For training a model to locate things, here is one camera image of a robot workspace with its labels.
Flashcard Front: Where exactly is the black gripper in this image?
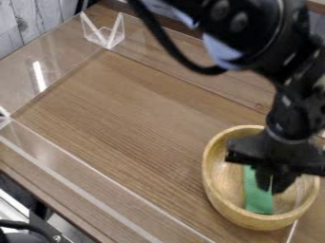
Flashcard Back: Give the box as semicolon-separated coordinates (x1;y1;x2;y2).
224;127;325;194

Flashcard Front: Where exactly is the green rectangular block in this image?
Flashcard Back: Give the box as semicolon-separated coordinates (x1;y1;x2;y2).
243;165;274;215

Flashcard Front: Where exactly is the wooden bowl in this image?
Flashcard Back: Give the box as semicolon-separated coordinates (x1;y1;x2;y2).
202;125;319;231

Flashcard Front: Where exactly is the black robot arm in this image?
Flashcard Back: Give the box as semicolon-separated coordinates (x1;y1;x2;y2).
170;0;325;194

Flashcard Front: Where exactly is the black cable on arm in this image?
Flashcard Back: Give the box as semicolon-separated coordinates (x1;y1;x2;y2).
125;0;230;76

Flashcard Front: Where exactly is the black metal bracket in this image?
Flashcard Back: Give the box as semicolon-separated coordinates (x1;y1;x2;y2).
29;212;73;243

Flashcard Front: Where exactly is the clear acrylic corner bracket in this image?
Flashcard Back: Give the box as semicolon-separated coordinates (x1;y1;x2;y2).
80;12;124;49

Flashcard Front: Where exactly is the black cable lower left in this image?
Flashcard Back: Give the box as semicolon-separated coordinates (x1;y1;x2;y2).
0;219;32;232

